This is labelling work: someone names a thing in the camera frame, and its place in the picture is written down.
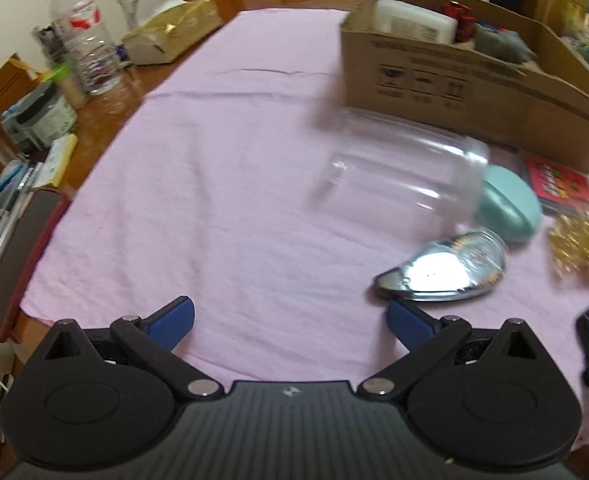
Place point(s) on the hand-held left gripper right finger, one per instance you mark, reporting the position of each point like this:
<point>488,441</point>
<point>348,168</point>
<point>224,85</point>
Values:
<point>409,322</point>

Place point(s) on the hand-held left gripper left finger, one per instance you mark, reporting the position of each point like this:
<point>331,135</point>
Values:
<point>172,321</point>

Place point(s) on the clear plastic jar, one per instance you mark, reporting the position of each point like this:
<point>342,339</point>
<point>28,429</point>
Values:
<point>414,170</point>

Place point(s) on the cardboard box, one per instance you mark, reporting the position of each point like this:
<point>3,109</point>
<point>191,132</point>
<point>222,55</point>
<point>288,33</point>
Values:
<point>524,105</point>

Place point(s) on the grey shark toy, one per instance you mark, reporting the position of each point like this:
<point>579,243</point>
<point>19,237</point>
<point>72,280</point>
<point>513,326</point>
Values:
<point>504,45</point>

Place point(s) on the white plastic bottle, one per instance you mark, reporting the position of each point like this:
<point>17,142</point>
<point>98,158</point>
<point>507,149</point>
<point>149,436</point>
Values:
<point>409,22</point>

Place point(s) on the red toy train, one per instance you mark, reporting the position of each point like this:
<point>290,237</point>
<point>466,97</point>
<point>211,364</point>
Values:
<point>464,22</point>

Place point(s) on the correction tape dispenser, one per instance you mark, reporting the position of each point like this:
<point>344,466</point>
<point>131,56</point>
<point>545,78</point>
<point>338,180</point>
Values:
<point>439,270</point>

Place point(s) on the yellow capsule bottle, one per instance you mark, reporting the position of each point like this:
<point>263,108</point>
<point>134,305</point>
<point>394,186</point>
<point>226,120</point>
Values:
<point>584,240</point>

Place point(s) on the pink cloth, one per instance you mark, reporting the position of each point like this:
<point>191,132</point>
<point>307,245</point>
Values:
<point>199,185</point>

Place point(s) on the teal round case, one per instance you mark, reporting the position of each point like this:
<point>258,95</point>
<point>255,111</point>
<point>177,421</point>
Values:
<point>509,205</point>

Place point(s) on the dark red-edged notebook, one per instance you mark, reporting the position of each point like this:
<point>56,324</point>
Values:
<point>19,270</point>

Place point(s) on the red card box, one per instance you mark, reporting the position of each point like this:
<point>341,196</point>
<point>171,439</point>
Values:
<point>554,180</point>

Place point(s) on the bundle of loose pens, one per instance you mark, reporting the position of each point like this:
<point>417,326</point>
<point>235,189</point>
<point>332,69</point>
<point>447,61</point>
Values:
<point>4,220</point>

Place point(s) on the small paper cards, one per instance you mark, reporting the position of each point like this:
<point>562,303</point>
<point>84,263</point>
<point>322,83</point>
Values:
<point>59,160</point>

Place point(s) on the black lid green label jar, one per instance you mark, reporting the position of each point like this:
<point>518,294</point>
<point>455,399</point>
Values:
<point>39,117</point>

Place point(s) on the green plastic cup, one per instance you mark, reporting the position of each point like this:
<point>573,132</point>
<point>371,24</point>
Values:
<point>57,74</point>

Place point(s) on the gold tissue box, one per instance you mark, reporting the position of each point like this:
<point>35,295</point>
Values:
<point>174,30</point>

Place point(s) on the clear plastic water bottle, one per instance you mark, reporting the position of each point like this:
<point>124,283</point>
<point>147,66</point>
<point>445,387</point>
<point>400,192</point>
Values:
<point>84,35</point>

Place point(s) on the pen holder with pens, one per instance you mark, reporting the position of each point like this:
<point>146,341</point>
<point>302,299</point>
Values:
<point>47,45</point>

